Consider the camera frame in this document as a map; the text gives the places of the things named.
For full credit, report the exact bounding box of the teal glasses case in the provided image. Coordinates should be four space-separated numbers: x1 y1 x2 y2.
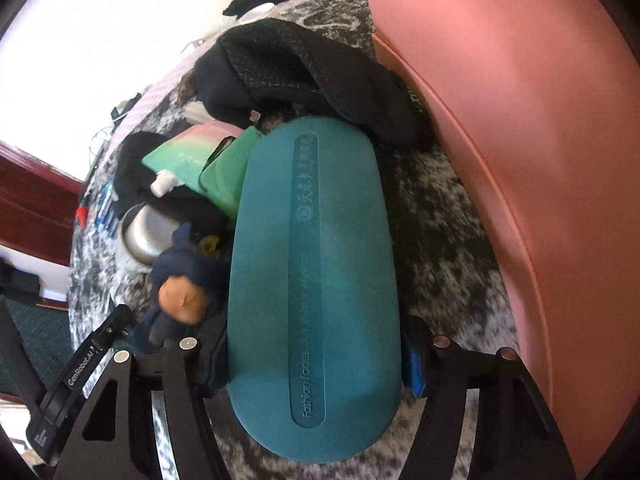
228 117 401 464

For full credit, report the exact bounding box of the white plastic jar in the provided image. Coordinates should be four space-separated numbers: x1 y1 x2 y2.
120 204 180 266

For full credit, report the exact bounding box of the blue figurine toy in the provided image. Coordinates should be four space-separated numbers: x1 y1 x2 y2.
131 222 230 354

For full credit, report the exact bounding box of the small red cone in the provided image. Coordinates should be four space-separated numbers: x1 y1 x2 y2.
75 205 89 229

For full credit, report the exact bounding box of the blue battery pack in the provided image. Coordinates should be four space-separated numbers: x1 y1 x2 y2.
94 181 118 234

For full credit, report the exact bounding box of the black nike sock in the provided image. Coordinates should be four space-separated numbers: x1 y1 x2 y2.
113 131 167 219

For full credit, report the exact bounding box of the green pink pouch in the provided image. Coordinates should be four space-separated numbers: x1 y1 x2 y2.
142 120 243 197

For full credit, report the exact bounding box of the pink cardboard box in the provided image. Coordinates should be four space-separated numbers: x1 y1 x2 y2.
369 0 639 478

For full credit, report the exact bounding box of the black mesh garment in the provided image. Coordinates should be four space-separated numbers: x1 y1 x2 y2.
192 18 435 151

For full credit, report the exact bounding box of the black cable bundle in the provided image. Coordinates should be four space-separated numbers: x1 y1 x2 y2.
108 92 143 123

